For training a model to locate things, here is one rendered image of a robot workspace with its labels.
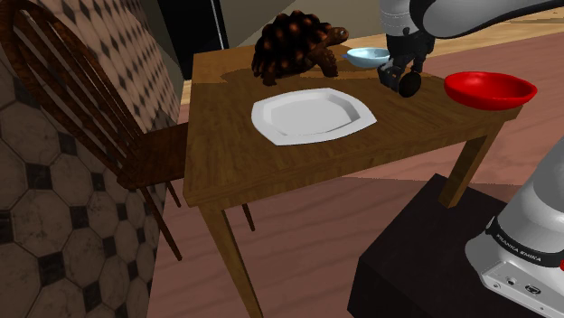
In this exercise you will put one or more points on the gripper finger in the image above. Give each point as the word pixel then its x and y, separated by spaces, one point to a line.
pixel 417 62
pixel 389 75

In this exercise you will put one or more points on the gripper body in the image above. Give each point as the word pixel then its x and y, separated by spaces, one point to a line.
pixel 407 46

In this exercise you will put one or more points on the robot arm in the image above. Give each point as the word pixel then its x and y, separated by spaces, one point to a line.
pixel 467 17

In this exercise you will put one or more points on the black round object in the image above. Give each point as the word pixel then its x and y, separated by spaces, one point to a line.
pixel 410 84

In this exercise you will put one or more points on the light blue bowl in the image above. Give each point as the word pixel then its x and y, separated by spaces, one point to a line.
pixel 366 57

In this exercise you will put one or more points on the red bowl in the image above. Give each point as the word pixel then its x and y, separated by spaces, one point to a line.
pixel 489 91

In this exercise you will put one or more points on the white plate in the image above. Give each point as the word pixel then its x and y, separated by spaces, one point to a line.
pixel 308 115

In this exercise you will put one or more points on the brown tortoise figure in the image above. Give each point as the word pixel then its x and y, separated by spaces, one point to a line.
pixel 293 44

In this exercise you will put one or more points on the wooden table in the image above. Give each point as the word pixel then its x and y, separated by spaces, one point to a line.
pixel 229 154

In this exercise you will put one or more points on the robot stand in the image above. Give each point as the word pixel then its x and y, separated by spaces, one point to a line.
pixel 418 264

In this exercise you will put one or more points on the dark wooden chair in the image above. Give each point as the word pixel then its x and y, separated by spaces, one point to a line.
pixel 152 156

